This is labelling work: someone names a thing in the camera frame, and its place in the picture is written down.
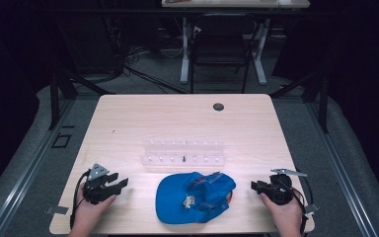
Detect grey tape tag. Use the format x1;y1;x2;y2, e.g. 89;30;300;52
44;204;70;216
303;202;321;217

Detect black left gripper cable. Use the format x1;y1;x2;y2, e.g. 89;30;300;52
69;170;92;230

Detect aluminium floor rail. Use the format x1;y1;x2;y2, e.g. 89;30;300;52
304;98;379;237
0;98;77;237

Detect blue baseball cap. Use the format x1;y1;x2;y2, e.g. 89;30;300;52
154;171;238;226

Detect black metal frame stand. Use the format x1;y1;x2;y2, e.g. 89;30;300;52
269;65;331;134
47;48;116;130

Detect black chair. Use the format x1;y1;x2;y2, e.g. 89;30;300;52
189;13;259;95

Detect white-legged desk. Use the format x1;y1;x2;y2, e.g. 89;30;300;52
161;0;311;87

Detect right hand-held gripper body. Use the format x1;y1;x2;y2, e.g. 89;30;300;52
259;168;309;206

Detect clear acrylic peg rack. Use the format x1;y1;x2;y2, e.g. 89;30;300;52
139;139;227;167

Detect person's left hand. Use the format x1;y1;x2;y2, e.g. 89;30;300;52
73;182;117;233

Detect person's right hand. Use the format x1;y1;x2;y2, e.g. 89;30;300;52
260;192;304;233

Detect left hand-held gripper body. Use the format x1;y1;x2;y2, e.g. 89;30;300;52
82;163;119;205

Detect black floor cables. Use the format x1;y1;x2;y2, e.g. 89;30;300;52
121;45;189;95

